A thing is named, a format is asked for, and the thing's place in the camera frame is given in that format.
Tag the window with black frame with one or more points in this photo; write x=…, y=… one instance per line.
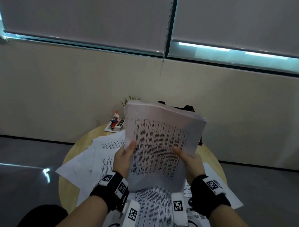
x=222, y=56

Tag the green potted plant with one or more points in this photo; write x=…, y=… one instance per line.
x=130, y=98

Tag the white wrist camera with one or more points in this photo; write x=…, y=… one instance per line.
x=178, y=208
x=132, y=214

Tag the pile of printed papers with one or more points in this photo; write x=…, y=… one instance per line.
x=102, y=159

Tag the black right wrist band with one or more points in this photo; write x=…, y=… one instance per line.
x=205, y=201

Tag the black mesh paper tray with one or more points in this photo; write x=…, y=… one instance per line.
x=186, y=108

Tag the person's left forearm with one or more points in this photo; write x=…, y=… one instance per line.
x=86, y=215

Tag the person's right hand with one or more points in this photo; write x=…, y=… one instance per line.
x=195, y=167

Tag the white tray with stapler items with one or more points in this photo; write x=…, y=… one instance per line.
x=107, y=129

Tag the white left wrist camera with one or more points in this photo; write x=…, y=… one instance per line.
x=132, y=214

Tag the person's left hand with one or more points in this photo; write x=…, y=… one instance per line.
x=121, y=163

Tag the white glue bottle orange cap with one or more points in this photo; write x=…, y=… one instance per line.
x=116, y=116

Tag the paper stack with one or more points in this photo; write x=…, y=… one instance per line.
x=158, y=145

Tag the round wooden table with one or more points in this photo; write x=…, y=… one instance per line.
x=79, y=145

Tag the white box black label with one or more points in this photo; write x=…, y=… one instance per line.
x=119, y=125

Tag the black wrist band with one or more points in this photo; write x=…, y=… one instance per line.
x=105, y=196
x=205, y=201

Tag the person's right forearm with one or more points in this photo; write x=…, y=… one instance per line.
x=226, y=217

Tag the black left wrist band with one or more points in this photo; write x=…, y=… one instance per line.
x=105, y=196

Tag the red stapler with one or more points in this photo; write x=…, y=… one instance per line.
x=113, y=126

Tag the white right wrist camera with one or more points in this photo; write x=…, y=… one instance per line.
x=178, y=208

